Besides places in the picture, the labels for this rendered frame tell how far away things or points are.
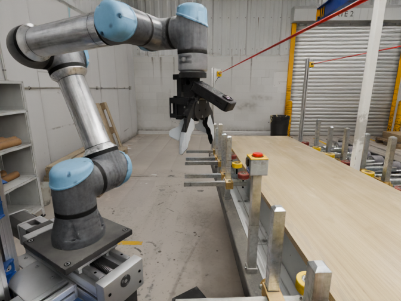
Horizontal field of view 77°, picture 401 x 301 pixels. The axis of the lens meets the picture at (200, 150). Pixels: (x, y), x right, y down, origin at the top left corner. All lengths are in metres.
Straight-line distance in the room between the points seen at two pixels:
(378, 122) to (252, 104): 3.98
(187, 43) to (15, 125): 2.93
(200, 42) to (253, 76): 7.60
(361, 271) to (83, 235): 0.87
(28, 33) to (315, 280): 0.87
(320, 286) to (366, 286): 0.38
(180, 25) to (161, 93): 7.64
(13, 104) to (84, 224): 2.68
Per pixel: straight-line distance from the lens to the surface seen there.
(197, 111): 0.64
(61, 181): 0.77
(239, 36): 8.30
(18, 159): 3.51
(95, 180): 0.80
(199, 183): 1.75
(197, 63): 0.64
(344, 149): 2.53
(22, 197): 3.66
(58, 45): 0.75
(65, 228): 0.82
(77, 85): 0.92
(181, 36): 0.66
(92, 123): 0.89
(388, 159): 2.13
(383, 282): 1.04
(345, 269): 1.03
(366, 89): 2.12
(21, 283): 0.94
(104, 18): 0.60
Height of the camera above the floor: 1.48
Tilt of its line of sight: 14 degrees down
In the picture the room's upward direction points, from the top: straight up
